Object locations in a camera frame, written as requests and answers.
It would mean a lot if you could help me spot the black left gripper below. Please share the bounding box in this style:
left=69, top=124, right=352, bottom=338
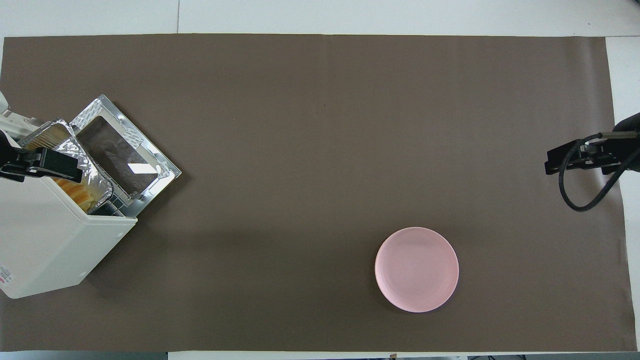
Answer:
left=0, top=145, right=84, bottom=182

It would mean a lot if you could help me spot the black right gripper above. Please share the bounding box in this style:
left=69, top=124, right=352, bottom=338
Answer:
left=544, top=137, right=624, bottom=176

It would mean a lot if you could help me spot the sliced yellow bread loaf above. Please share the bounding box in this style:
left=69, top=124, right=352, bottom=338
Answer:
left=22, top=124, right=97, bottom=211

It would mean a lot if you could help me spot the aluminium foil tray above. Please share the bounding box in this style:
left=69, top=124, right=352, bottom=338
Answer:
left=17, top=118, right=115, bottom=214

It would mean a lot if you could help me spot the cream toaster oven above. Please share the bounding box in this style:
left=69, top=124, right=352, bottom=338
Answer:
left=0, top=172, right=139, bottom=300

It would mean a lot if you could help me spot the glass oven door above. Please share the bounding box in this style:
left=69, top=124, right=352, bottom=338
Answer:
left=70, top=94, right=182, bottom=209

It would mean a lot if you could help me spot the pink round plate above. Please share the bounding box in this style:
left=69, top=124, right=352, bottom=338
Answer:
left=374, top=226, right=460, bottom=314

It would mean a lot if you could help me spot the brown table mat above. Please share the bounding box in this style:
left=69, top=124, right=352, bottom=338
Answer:
left=0, top=33, right=639, bottom=353

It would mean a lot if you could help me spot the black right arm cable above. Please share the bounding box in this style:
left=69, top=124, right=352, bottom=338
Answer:
left=558, top=131, right=640, bottom=212

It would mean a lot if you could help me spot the metal oven wire rack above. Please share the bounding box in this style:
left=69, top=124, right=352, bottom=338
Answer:
left=90, top=194, right=128, bottom=217

